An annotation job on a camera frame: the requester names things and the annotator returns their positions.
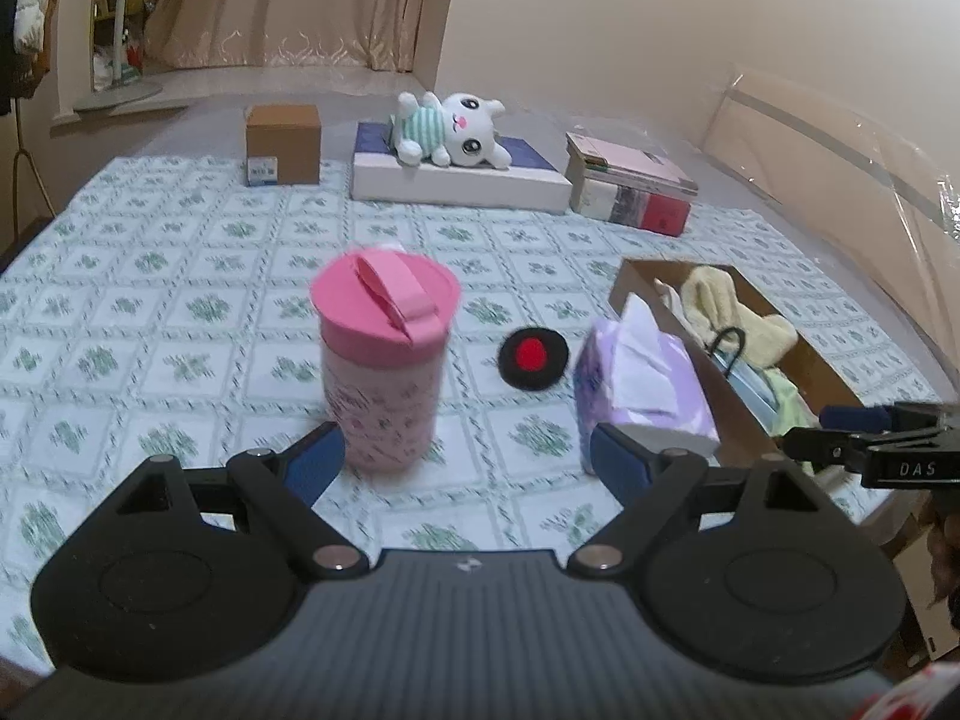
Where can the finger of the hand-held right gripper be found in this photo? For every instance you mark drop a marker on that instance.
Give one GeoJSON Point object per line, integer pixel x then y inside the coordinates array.
{"type": "Point", "coordinates": [855, 416]}
{"type": "Point", "coordinates": [825, 446]}

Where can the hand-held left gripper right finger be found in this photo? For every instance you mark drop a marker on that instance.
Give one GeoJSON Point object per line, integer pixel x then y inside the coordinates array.
{"type": "Point", "coordinates": [619, 461]}

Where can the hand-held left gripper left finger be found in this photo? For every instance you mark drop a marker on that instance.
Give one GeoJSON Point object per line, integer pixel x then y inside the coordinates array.
{"type": "Point", "coordinates": [315, 465]}

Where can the green microfiber cloth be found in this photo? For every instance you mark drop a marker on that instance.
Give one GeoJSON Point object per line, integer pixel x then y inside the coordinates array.
{"type": "Point", "coordinates": [791, 401]}

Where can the light blue face mask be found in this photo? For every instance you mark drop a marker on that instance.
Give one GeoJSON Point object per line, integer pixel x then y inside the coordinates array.
{"type": "Point", "coordinates": [750, 390]}

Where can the beige fuzzy glove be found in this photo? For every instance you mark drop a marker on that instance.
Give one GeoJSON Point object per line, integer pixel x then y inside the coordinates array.
{"type": "Point", "coordinates": [712, 292]}
{"type": "Point", "coordinates": [769, 337]}

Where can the purple tissue pack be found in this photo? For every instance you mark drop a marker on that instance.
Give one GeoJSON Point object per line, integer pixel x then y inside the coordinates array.
{"type": "Point", "coordinates": [660, 397]}

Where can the pink lidded cup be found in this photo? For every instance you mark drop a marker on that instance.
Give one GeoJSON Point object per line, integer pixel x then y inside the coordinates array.
{"type": "Point", "coordinates": [382, 390]}

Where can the black round pad red centre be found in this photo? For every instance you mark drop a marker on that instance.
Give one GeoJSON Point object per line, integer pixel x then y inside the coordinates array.
{"type": "Point", "coordinates": [517, 367]}

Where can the white cloth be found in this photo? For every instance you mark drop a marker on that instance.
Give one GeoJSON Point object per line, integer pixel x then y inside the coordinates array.
{"type": "Point", "coordinates": [670, 298]}

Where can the green floral printed bedsheet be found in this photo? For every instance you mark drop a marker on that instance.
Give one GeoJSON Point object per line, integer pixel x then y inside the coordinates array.
{"type": "Point", "coordinates": [150, 315]}

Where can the red white patterned clothing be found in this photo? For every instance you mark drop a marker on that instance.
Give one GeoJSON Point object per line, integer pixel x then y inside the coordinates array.
{"type": "Point", "coordinates": [922, 697]}

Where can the plastic wrapped headboard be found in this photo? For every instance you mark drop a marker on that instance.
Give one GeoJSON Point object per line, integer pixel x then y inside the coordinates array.
{"type": "Point", "coordinates": [825, 135]}

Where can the white flat box blue top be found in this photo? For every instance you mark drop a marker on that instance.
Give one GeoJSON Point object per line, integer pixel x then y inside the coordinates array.
{"type": "Point", "coordinates": [450, 187]}

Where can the small brown cardboard box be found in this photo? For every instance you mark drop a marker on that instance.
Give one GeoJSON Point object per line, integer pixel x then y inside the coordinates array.
{"type": "Point", "coordinates": [285, 142]}

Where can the white cat plush toy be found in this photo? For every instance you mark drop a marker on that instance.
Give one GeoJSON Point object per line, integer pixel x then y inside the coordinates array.
{"type": "Point", "coordinates": [465, 124]}

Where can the grey window ledge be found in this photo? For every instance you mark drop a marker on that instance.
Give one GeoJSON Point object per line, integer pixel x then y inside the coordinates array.
{"type": "Point", "coordinates": [112, 101]}

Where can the beige curtain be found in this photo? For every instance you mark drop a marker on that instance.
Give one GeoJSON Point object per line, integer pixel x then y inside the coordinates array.
{"type": "Point", "coordinates": [300, 0]}

